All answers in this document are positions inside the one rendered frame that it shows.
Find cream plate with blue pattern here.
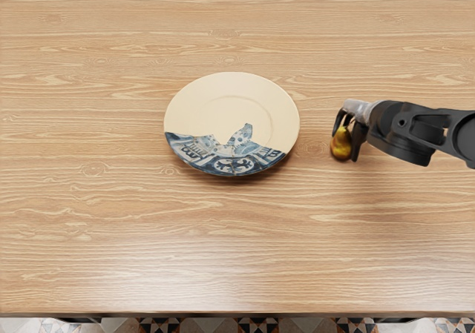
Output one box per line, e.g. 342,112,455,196
163,71,301,177

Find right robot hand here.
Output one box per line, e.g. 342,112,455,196
332,98,375,163

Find yellow pear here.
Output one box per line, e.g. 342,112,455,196
330,124,353,162

